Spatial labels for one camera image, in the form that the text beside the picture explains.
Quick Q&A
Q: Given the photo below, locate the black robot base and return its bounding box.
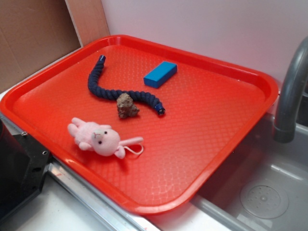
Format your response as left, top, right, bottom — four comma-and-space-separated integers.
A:
0, 122, 51, 222

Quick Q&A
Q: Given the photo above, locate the grey toy sink basin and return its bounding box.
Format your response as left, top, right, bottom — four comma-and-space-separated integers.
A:
192, 115, 308, 231

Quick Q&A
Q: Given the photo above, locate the grey faucet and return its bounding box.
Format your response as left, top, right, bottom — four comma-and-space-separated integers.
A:
272, 38, 308, 143

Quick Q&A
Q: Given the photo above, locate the brown cardboard panel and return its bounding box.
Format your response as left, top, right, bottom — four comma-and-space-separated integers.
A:
0, 0, 109, 92

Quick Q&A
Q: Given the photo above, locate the pink plush bunny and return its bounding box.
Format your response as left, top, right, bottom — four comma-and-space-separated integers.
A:
67, 117, 144, 159

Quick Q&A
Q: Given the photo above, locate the brown rock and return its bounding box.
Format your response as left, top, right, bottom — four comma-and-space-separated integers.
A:
116, 93, 140, 119

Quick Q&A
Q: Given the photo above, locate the dark blue rope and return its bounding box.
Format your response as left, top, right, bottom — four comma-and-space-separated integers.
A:
88, 55, 166, 117

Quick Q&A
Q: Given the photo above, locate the blue rectangular block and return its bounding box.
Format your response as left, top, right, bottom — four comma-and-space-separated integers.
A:
143, 61, 178, 89

